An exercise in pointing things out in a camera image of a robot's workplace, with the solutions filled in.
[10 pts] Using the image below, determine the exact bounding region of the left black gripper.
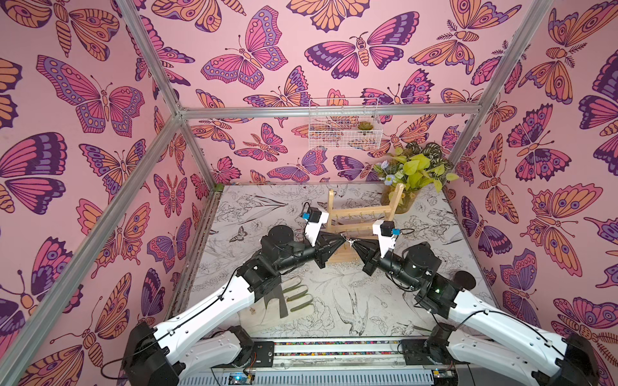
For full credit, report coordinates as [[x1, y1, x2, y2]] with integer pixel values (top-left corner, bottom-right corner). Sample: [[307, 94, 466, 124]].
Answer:
[[272, 233, 344, 276]]

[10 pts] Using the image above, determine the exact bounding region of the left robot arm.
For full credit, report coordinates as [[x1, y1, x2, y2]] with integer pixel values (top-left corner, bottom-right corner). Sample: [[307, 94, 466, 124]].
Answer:
[[122, 225, 346, 385]]

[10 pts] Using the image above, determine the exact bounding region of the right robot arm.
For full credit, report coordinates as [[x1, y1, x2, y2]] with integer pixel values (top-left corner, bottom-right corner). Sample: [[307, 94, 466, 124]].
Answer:
[[350, 239, 600, 385]]

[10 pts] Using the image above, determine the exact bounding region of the wooden jewelry display stand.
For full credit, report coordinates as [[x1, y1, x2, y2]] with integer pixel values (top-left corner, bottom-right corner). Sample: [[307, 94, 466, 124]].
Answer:
[[326, 189, 399, 265]]

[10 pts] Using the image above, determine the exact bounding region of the white green work glove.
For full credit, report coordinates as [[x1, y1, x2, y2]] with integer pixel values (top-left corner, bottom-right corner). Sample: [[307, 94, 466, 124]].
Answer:
[[254, 277, 315, 331]]

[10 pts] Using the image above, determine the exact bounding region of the potted green plant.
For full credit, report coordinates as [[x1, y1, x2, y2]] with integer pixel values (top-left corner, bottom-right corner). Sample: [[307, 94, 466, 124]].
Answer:
[[373, 142, 459, 214]]

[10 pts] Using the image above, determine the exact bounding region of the small black round object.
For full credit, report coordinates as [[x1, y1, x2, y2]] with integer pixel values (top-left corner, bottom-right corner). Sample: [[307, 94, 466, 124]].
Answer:
[[452, 270, 476, 290]]

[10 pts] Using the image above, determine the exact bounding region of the small succulent in basket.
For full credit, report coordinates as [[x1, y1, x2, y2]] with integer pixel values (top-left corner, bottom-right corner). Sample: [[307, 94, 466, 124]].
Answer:
[[357, 122, 374, 131]]

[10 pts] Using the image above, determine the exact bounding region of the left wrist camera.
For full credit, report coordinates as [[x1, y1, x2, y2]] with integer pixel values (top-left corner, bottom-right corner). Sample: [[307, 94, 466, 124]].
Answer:
[[302, 207, 329, 247]]

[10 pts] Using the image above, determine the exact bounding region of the white wire basket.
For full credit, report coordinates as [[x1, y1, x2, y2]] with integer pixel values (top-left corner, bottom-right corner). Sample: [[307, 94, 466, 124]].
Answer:
[[306, 96, 383, 151]]

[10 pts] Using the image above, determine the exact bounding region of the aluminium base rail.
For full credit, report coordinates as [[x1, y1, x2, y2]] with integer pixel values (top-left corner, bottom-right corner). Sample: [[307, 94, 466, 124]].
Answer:
[[178, 337, 532, 386]]

